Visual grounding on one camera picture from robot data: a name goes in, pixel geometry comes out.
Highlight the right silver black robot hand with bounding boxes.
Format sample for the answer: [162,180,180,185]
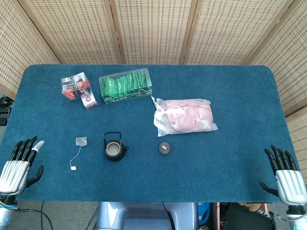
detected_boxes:
[259,145,307,206]

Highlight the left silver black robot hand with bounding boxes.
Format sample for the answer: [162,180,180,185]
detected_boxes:
[0,136,45,196]

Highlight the tea bag with string tag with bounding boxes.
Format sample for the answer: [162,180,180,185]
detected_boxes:
[69,136,88,172]

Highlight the black cast iron teapot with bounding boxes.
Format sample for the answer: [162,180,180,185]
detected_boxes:
[103,131,130,162]

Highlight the white purple tea sachet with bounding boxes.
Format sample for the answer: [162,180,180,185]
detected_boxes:
[81,90,98,110]

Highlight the pink floral cloth plastic bag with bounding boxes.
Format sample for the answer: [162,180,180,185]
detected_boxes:
[150,95,218,138]

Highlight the black teapot lid pink knob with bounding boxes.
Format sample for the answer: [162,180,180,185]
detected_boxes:
[157,142,172,155]

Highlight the clear box green packets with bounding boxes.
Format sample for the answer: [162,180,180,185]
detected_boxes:
[99,68,154,105]

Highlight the black flat case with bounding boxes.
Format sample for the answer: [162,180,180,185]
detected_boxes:
[223,203,276,230]

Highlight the black equipment on floor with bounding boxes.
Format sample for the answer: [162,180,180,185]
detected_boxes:
[0,95,12,126]

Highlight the blue carpet table mat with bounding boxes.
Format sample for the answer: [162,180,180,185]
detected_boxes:
[0,64,299,204]

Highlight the clear box red black packets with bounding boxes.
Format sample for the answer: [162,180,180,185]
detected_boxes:
[61,72,92,101]

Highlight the woven bamboo screen panel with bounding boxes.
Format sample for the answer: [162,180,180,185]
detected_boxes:
[0,0,60,93]
[109,0,199,65]
[18,0,122,65]
[183,0,297,65]
[249,0,307,159]

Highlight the blue-grey robot torso base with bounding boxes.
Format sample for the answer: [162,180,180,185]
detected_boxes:
[95,202,200,230]

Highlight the grey braided cable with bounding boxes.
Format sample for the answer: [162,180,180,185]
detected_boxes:
[268,210,288,221]

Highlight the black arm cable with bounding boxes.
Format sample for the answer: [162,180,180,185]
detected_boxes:
[14,201,54,230]

